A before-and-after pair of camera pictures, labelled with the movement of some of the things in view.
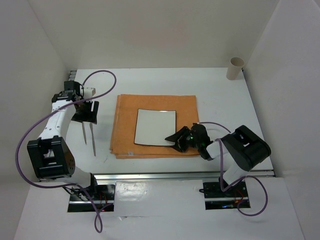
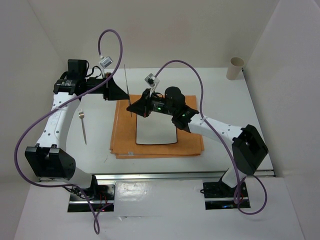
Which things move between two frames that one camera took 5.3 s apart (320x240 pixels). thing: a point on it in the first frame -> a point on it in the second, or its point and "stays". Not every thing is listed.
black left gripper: (90, 116) -> (111, 91)
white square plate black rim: (153, 126) stays
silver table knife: (91, 128) -> (128, 91)
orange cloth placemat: (122, 144) stays
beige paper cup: (234, 68) stays
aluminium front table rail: (174, 177) stays
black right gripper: (180, 145) -> (142, 107)
